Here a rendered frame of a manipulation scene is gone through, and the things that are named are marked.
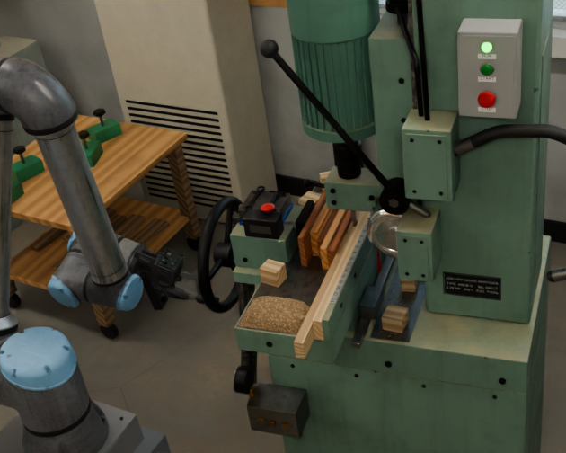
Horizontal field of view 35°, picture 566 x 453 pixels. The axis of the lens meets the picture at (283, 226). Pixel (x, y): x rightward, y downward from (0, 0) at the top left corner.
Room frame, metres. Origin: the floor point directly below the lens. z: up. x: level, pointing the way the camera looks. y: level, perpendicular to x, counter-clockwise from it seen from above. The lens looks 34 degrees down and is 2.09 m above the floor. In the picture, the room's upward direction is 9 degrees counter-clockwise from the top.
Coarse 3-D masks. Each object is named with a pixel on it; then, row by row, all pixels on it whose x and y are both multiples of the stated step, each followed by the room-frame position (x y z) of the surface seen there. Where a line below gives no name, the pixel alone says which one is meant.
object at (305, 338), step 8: (360, 216) 1.68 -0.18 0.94; (344, 240) 1.60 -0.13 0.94; (344, 248) 1.57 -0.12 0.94; (336, 256) 1.54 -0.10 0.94; (336, 264) 1.52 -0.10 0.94; (328, 272) 1.49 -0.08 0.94; (328, 280) 1.46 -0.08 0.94; (320, 288) 1.45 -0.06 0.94; (320, 296) 1.42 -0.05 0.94; (312, 304) 1.40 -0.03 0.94; (312, 312) 1.37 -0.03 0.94; (304, 320) 1.35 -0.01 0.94; (304, 328) 1.33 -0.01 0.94; (312, 328) 1.33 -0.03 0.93; (296, 336) 1.31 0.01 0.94; (304, 336) 1.31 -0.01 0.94; (312, 336) 1.33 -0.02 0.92; (296, 344) 1.29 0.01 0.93; (304, 344) 1.29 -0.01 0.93; (296, 352) 1.29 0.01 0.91; (304, 352) 1.29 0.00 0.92
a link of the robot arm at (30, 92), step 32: (32, 64) 1.72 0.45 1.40; (0, 96) 1.67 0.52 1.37; (32, 96) 1.66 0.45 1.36; (64, 96) 1.69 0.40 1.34; (32, 128) 1.65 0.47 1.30; (64, 128) 1.66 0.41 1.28; (64, 160) 1.67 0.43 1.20; (64, 192) 1.68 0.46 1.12; (96, 192) 1.71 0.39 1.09; (96, 224) 1.69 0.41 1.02; (96, 256) 1.69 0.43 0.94; (96, 288) 1.71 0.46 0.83; (128, 288) 1.70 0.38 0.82
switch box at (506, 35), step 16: (464, 32) 1.38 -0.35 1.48; (480, 32) 1.37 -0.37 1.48; (496, 32) 1.36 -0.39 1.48; (512, 32) 1.35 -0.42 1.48; (464, 48) 1.38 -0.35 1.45; (480, 48) 1.37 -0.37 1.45; (496, 48) 1.36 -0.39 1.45; (512, 48) 1.35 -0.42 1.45; (464, 64) 1.38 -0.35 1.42; (480, 64) 1.37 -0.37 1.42; (496, 64) 1.36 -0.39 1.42; (512, 64) 1.35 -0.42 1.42; (464, 80) 1.38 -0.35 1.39; (496, 80) 1.36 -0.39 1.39; (512, 80) 1.35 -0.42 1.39; (464, 96) 1.38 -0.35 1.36; (496, 96) 1.36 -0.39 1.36; (512, 96) 1.35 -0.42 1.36; (464, 112) 1.38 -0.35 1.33; (480, 112) 1.37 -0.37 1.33; (496, 112) 1.36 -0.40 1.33; (512, 112) 1.35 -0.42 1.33
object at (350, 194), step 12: (336, 168) 1.69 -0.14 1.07; (336, 180) 1.64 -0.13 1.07; (348, 180) 1.63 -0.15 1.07; (360, 180) 1.63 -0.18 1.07; (372, 180) 1.62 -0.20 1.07; (336, 192) 1.63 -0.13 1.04; (348, 192) 1.62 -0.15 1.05; (360, 192) 1.61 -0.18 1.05; (372, 192) 1.60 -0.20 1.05; (336, 204) 1.63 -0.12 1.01; (348, 204) 1.62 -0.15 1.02; (360, 204) 1.61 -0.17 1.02
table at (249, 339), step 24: (288, 264) 1.59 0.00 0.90; (312, 264) 1.58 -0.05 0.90; (264, 288) 1.52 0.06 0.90; (288, 288) 1.51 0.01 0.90; (312, 288) 1.50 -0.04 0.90; (360, 288) 1.51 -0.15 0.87; (240, 336) 1.41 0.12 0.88; (264, 336) 1.38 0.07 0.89; (288, 336) 1.36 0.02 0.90; (336, 336) 1.35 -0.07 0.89
